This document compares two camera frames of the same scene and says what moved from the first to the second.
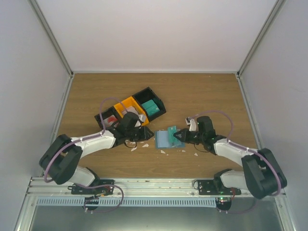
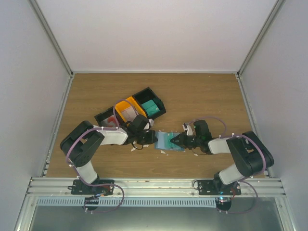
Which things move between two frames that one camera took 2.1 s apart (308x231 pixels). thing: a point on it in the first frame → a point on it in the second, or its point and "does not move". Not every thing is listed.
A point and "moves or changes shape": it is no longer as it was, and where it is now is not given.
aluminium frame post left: [34, 4] does not move
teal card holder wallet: [165, 139] does not move
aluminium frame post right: [274, 14] does not move
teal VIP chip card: [173, 142] moves or changes shape
